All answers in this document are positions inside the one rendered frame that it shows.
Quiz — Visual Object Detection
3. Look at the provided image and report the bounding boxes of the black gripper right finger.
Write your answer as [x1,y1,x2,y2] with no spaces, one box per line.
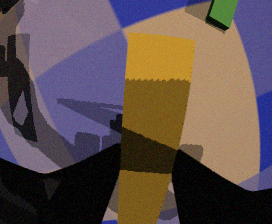
[172,149,272,224]

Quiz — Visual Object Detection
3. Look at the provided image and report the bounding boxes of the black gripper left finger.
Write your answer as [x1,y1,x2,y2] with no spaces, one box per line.
[0,143,121,224]

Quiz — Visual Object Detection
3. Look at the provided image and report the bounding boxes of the yellow bar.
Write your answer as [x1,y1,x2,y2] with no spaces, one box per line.
[117,32,196,224]

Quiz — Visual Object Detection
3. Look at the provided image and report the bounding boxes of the green rectangular block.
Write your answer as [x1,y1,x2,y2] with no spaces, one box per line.
[205,0,238,31]

